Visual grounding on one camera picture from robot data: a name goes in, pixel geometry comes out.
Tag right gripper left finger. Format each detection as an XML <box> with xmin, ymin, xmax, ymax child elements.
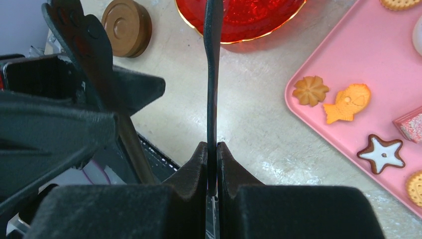
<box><xmin>25</xmin><ymin>142</ymin><xmax>208</xmax><ymax>239</ymax></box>

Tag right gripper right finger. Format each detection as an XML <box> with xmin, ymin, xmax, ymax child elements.
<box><xmin>217</xmin><ymin>142</ymin><xmax>384</xmax><ymax>239</ymax></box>

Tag red three-tier cake stand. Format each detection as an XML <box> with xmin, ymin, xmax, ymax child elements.
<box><xmin>175</xmin><ymin>0</ymin><xmax>307</xmax><ymax>44</ymax></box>

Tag metal tongs black tips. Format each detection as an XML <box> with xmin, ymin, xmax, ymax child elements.
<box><xmin>42</xmin><ymin>0</ymin><xmax>225</xmax><ymax>239</ymax></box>

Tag pink serving tray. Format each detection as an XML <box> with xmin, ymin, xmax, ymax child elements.
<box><xmin>285</xmin><ymin>0</ymin><xmax>422</xmax><ymax>216</ymax></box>

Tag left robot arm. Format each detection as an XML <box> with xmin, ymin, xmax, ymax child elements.
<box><xmin>0</xmin><ymin>54</ymin><xmax>139</xmax><ymax>238</ymax></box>

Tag orange flower cookie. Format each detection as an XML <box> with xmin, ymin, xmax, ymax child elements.
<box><xmin>292</xmin><ymin>76</ymin><xmax>329</xmax><ymax>107</ymax></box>

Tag white star cookie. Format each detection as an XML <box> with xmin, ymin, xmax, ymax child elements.
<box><xmin>356</xmin><ymin>134</ymin><xmax>406</xmax><ymax>175</ymax></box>

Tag orange fish cookie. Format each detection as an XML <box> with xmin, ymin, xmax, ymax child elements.
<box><xmin>323</xmin><ymin>84</ymin><xmax>371</xmax><ymax>124</ymax></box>

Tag round cracker cookie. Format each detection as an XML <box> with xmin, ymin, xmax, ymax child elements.
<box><xmin>406</xmin><ymin>170</ymin><xmax>422</xmax><ymax>208</ymax></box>

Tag pink cake slice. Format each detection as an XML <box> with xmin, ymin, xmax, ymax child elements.
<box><xmin>393</xmin><ymin>107</ymin><xmax>422</xmax><ymax>143</ymax></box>

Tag round orange cookie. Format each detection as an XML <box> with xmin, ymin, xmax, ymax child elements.
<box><xmin>380</xmin><ymin>0</ymin><xmax>422</xmax><ymax>11</ymax></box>

